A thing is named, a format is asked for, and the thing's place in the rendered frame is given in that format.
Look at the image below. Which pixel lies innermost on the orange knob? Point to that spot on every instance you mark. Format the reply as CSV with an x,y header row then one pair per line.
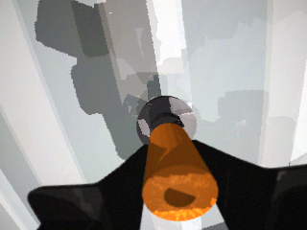
x,y
177,184

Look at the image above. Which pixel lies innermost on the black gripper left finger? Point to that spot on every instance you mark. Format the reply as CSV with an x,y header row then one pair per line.
x,y
116,200

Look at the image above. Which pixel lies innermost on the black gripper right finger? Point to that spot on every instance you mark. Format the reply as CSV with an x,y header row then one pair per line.
x,y
250,196

